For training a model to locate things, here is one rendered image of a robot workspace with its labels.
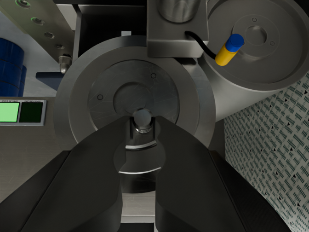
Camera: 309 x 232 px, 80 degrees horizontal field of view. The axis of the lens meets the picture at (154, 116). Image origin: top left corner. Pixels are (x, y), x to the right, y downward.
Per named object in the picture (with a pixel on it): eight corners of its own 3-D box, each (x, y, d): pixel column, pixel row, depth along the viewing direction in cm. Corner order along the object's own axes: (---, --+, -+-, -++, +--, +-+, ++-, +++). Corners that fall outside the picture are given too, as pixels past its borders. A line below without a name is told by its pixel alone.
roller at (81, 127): (195, 44, 17) (205, 171, 15) (168, 109, 43) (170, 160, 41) (71, 45, 17) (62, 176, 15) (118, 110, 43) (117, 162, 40)
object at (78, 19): (90, -82, 22) (77, 64, 18) (121, 39, 45) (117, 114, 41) (86, -82, 22) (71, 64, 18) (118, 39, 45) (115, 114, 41)
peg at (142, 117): (156, 124, 12) (135, 131, 12) (155, 130, 14) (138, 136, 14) (149, 104, 12) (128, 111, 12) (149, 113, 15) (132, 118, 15)
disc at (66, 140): (209, 33, 19) (224, 191, 16) (208, 37, 19) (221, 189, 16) (59, 34, 18) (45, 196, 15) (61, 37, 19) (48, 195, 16)
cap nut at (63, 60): (69, 55, 51) (68, 71, 50) (75, 62, 54) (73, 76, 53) (55, 55, 51) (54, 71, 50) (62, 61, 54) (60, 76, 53)
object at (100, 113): (157, 45, 16) (195, 124, 15) (156, 57, 18) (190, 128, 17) (73, 78, 15) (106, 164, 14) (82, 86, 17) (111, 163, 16)
